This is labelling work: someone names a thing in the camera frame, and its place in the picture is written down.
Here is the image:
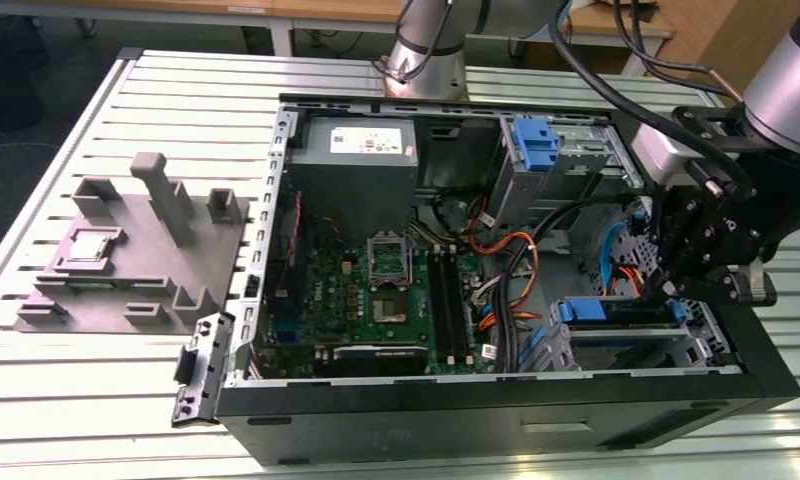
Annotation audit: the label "hard disk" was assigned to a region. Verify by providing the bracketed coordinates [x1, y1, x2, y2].
[556, 295, 688, 335]

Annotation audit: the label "silver disk bay cage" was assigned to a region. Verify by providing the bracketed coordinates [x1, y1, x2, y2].
[543, 294, 739, 372]

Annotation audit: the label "silver optical drive cage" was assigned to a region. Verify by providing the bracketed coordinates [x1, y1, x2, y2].
[491, 117, 646, 229]

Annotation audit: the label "blue plastic drive latch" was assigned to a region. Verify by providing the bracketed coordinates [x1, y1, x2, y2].
[514, 118, 560, 172]

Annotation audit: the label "brown wooden cabinet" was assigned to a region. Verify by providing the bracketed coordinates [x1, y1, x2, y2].
[652, 0, 800, 96]

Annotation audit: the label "black RAM slot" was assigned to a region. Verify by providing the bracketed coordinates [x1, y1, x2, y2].
[447, 244, 476, 365]
[428, 244, 459, 365]

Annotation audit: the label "metal socket cover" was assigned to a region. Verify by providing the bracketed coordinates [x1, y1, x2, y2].
[365, 233, 416, 292]

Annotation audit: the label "CPU socket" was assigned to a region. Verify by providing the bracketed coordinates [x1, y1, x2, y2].
[371, 292, 429, 326]

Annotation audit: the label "silver power supply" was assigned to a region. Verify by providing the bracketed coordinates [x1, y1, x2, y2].
[284, 116, 420, 236]

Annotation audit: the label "black PC case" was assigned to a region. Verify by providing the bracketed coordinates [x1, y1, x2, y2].
[213, 92, 800, 466]

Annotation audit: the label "green motherboard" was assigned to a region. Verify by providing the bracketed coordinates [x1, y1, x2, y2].
[249, 232, 502, 379]

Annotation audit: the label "black graphics card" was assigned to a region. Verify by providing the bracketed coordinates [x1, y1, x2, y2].
[312, 342, 432, 379]

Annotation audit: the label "black case fan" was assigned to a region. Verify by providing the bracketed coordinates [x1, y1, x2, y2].
[265, 192, 308, 301]

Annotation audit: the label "grey parts rack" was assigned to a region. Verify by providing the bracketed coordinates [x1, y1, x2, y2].
[16, 151, 252, 335]

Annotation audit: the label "brown wooden desk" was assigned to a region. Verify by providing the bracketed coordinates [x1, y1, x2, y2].
[72, 0, 679, 76]

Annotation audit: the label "green RAM stick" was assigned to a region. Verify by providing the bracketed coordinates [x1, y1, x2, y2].
[63, 278, 149, 292]

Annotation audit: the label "silver CPU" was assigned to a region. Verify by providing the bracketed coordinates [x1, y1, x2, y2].
[65, 234, 115, 264]

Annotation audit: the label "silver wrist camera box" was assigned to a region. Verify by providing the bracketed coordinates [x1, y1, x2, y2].
[630, 127, 708, 187]

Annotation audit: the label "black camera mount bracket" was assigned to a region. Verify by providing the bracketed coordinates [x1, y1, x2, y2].
[670, 104, 775, 154]

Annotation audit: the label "blue data wire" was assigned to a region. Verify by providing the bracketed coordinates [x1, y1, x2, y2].
[599, 197, 656, 274]

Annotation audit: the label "yellow red power wire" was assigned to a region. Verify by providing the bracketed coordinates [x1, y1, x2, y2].
[610, 263, 650, 297]

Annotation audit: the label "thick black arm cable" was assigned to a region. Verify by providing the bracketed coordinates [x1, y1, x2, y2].
[544, 0, 759, 201]

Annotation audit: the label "orange wire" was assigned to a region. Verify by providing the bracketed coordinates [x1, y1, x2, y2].
[467, 197, 543, 334]

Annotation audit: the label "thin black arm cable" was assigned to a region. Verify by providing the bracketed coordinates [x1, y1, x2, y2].
[610, 0, 742, 104]

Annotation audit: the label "thick black wire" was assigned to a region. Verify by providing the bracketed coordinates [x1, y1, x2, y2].
[490, 192, 648, 374]

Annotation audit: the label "thin coloured fan wire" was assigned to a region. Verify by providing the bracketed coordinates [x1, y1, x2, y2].
[308, 213, 347, 247]

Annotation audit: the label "red black twisted wire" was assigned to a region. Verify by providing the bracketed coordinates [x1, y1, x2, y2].
[273, 191, 305, 297]

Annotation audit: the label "black card retention bracket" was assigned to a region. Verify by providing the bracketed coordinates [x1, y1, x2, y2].
[171, 312, 236, 429]

